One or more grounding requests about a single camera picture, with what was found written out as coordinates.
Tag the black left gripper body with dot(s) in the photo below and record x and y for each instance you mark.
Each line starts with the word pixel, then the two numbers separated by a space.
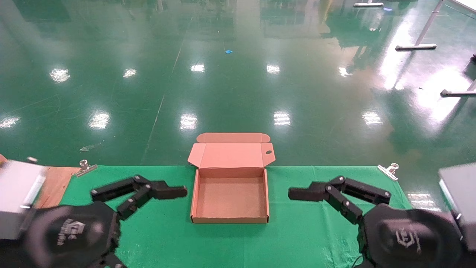
pixel 74 234

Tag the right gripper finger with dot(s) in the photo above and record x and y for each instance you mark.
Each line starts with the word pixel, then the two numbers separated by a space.
pixel 308 192
pixel 367 264

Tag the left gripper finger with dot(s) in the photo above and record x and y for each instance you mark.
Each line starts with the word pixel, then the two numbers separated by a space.
pixel 167 191
pixel 111 262

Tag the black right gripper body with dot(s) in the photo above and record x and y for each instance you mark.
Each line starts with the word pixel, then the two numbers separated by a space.
pixel 409 238

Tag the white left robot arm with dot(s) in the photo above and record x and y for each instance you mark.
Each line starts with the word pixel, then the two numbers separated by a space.
pixel 18 193

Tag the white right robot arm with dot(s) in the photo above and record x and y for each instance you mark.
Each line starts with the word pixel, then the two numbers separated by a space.
pixel 461 193

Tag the open brown cardboard box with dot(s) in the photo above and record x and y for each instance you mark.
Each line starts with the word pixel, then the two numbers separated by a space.
pixel 230 197

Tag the green table cloth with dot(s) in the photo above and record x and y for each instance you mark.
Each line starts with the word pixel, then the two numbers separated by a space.
pixel 297 238

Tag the silver metal binder clip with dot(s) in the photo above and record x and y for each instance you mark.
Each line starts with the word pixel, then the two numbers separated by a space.
pixel 84 169
pixel 387 172

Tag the clear plastic scrap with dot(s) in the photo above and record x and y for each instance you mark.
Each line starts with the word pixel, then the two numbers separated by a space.
pixel 84 149

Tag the grey table leg with foot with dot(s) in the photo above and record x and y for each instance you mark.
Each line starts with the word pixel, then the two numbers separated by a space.
pixel 457 92

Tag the white table leg with foot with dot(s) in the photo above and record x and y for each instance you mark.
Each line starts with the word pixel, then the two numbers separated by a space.
pixel 416 47

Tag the black caster wheel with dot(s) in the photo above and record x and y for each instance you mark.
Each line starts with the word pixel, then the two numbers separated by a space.
pixel 474 58

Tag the short white table foot bar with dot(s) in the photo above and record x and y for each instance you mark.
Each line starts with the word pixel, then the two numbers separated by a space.
pixel 368 4

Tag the white table top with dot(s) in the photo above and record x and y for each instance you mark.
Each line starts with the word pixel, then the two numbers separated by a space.
pixel 469 4

